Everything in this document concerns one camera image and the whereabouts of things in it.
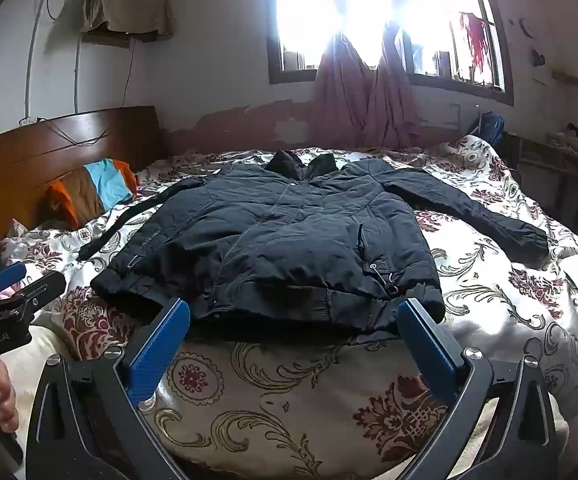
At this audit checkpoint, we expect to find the white wall pipe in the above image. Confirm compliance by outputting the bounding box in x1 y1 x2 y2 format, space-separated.
72 35 87 115

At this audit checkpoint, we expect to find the blue backpack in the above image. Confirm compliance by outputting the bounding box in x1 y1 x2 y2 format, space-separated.
476 111 506 147

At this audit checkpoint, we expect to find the orange brown blue pillow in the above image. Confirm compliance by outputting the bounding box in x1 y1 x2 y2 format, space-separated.
44 158 140 231

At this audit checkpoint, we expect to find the cloth-covered air conditioner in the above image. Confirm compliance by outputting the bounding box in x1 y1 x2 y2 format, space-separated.
81 0 174 48

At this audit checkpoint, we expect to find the dark framed window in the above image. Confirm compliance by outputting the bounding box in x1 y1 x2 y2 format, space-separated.
267 0 515 107

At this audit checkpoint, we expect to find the person's left hand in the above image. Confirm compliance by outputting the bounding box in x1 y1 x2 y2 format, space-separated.
0 360 18 428

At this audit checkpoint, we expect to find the black wall cable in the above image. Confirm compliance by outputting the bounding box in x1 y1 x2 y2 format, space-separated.
120 35 138 109

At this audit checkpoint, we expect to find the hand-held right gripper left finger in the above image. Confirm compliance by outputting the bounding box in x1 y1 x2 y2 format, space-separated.
25 297 192 480

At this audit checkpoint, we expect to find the red hanging garment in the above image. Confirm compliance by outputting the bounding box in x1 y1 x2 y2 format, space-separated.
456 10 493 79

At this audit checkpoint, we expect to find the wooden side table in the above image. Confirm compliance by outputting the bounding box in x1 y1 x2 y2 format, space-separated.
502 127 578 233

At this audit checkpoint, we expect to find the wooden headboard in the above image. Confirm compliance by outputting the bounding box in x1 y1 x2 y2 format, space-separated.
0 106 165 241

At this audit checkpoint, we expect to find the pink curtain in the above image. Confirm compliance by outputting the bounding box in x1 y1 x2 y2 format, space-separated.
364 0 450 150
309 0 382 147

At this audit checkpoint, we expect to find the black padded jacket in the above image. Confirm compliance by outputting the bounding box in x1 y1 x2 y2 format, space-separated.
78 149 550 346

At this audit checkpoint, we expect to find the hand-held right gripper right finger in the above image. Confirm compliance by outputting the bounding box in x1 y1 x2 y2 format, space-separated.
396 297 560 480

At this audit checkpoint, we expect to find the floral bedspread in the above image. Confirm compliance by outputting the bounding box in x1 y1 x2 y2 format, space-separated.
0 135 578 480

